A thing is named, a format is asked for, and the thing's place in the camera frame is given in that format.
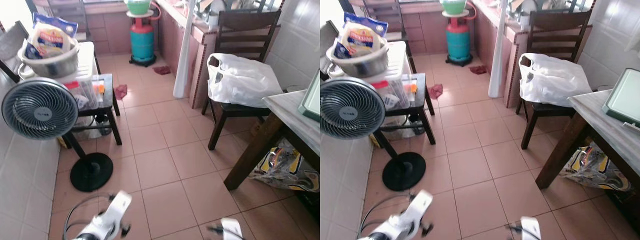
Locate green tray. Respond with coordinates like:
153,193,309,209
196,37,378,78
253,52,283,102
601,67,640,129
298,74,321,122

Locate grey standing fan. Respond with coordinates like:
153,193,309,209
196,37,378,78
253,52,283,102
320,76,427,193
1,77,114,193

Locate printed plastic bag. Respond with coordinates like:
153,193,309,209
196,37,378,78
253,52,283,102
249,140,321,194
560,142,634,194

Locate steel cooking pot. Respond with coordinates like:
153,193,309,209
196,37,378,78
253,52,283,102
326,35,390,79
17,36,81,79

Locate clear plastic container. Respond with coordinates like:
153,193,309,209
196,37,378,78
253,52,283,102
375,77,419,112
64,77,107,112

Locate grey chair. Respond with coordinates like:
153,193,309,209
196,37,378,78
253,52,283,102
0,20,31,84
320,20,341,81

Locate wooden table with marble top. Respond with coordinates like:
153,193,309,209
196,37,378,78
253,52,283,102
223,89,321,191
534,89,640,191

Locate white plastic bag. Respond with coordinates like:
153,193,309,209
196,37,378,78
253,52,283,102
519,52,594,108
207,52,285,109

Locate blue white flour bag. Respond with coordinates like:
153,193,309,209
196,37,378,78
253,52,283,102
333,12,389,60
24,12,79,60

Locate white plastic storage box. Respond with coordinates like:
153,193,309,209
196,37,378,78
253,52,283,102
60,41,98,84
372,41,410,84

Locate small dark wooden table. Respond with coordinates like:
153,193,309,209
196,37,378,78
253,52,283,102
372,73,436,147
61,73,123,147

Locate dark wooden slatted chair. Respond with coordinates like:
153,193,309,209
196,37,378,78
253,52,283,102
201,8,284,151
515,8,594,151

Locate pink tiled counter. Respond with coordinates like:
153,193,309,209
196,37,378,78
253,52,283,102
472,0,532,109
156,0,221,109

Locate white pole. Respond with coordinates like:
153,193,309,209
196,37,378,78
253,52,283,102
488,0,512,99
172,0,197,99

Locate teal gas cylinder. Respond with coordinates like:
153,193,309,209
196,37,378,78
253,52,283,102
129,16,157,67
444,16,472,67

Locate green plastic bowl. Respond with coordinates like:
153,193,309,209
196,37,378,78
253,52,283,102
124,0,152,16
440,0,469,16

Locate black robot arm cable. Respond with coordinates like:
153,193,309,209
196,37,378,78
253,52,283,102
358,193,417,240
62,193,112,240

